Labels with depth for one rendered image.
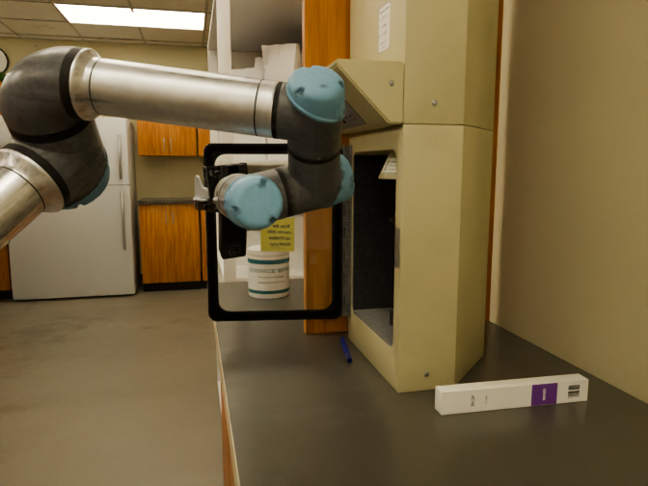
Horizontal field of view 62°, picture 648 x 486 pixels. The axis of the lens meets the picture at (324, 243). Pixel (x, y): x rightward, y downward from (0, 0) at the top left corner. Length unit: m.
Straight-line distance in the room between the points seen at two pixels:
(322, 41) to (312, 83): 0.60
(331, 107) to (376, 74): 0.24
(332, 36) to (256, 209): 0.65
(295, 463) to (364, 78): 0.59
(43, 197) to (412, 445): 0.64
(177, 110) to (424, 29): 0.43
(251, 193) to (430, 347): 0.45
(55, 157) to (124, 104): 0.15
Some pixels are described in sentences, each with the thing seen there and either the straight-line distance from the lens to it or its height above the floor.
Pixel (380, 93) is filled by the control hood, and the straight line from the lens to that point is 0.92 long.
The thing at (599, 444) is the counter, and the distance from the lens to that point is 0.93.
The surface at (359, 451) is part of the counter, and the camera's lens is 0.82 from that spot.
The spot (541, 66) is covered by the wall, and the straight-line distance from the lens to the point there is 1.37.
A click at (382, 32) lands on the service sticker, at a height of 1.58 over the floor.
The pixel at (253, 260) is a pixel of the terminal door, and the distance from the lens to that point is 1.22.
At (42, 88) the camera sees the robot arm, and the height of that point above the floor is 1.44.
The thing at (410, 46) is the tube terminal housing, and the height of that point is 1.53.
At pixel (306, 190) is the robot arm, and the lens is 0.78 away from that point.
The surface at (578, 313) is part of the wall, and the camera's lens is 1.26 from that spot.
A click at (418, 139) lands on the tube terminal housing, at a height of 1.39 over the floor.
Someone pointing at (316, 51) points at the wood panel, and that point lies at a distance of 1.28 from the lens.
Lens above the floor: 1.34
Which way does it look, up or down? 8 degrees down
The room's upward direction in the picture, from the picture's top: straight up
